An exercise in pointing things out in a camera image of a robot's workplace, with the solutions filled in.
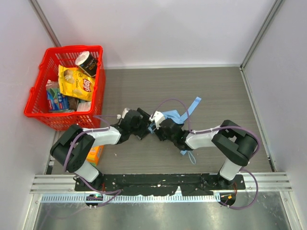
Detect red plastic shopping basket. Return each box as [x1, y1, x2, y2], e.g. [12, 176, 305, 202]
[24, 45, 106, 131]

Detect yellow Lays chip bag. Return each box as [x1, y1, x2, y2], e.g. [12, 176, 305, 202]
[58, 65, 95, 101]

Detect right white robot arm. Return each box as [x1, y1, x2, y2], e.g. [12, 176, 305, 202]
[154, 118, 260, 188]

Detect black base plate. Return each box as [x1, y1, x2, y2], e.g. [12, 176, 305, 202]
[73, 173, 246, 196]

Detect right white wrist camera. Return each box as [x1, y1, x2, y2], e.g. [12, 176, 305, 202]
[149, 111, 165, 129]

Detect white small box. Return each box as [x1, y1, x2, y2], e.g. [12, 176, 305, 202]
[76, 101, 92, 112]

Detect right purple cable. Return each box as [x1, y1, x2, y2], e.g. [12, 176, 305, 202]
[151, 98, 261, 211]

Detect white slotted cable duct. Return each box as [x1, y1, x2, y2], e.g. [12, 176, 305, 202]
[41, 193, 220, 203]

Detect blue green sponge pack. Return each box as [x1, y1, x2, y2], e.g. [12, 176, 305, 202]
[46, 80, 69, 113]

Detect black cylindrical snack can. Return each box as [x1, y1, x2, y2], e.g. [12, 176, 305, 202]
[75, 51, 98, 78]

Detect brown snack package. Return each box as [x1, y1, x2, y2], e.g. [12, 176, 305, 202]
[67, 96, 80, 111]

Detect orange yellow sponge box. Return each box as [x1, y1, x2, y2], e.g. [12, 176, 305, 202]
[86, 146, 104, 166]

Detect light blue folding umbrella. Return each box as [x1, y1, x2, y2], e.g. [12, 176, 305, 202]
[148, 97, 202, 165]

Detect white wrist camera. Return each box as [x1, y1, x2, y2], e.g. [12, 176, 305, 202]
[149, 111, 165, 129]
[116, 108, 130, 120]

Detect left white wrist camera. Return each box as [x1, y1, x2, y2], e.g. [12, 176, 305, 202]
[116, 108, 130, 120]

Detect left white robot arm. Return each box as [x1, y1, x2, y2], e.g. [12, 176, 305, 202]
[50, 108, 150, 190]

